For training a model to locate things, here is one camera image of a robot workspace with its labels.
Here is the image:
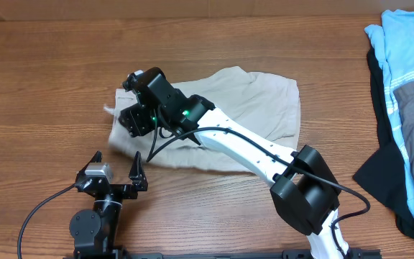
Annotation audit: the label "black garment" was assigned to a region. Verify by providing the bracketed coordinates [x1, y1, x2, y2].
[353, 48, 414, 240]

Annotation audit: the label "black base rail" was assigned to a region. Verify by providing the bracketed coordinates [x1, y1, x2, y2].
[64, 248, 382, 259]

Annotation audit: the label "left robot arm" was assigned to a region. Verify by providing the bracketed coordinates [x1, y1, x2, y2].
[69, 151, 148, 258]

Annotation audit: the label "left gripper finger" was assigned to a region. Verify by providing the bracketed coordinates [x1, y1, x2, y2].
[129, 151, 147, 185]
[78, 150, 103, 176]

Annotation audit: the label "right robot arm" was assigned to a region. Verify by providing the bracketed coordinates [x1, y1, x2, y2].
[119, 67, 350, 258]

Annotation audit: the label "beige khaki shorts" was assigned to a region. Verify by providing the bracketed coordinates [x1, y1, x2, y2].
[103, 65, 301, 173]

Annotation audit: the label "light blue shirt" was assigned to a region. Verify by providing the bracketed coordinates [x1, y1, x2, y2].
[364, 9, 414, 216]

